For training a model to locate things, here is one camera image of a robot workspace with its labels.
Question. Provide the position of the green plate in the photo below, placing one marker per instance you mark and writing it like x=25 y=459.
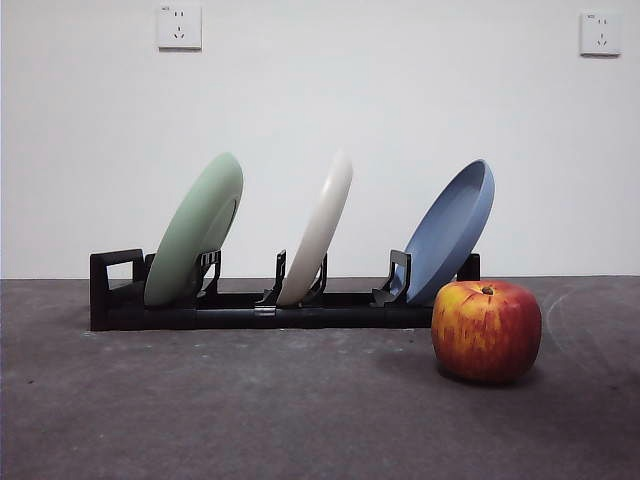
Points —
x=190 y=225

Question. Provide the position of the red yellow apple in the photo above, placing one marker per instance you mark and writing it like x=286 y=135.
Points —
x=487 y=332

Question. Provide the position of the cream white plate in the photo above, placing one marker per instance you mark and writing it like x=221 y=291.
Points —
x=320 y=225

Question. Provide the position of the black plate rack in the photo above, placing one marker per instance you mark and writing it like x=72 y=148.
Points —
x=225 y=317

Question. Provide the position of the blue plate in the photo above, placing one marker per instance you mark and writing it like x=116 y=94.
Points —
x=445 y=235

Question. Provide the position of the white wall socket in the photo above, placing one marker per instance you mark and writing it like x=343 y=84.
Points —
x=601 y=34
x=180 y=27

